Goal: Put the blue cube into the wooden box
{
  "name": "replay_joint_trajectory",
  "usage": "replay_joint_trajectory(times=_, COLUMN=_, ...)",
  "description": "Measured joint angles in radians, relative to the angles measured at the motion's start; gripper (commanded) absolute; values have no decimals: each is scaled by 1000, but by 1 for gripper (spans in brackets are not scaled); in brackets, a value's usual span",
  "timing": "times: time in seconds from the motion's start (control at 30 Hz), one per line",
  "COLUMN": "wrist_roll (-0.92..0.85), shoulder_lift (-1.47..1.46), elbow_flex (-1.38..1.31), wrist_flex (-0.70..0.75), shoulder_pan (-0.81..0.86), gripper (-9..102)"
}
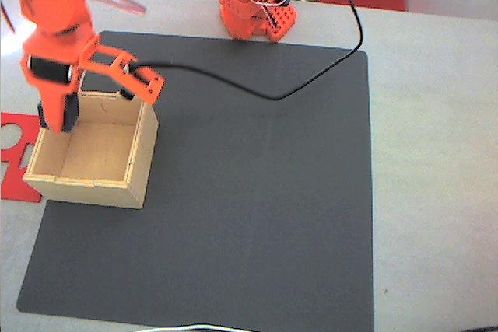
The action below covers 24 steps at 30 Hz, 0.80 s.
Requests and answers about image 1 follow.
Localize open wooden box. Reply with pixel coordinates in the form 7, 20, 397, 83
22, 89, 160, 211

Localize red cutout sheet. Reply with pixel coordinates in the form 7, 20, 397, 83
0, 112, 44, 204

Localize dark grey mat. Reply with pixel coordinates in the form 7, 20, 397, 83
16, 30, 375, 332

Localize dark blue cube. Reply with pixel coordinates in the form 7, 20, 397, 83
37, 93, 81, 133

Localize wrist camera on orange bracket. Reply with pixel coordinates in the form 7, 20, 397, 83
79, 34, 166, 106

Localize long black camera cable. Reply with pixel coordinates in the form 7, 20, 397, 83
132, 0, 365, 101

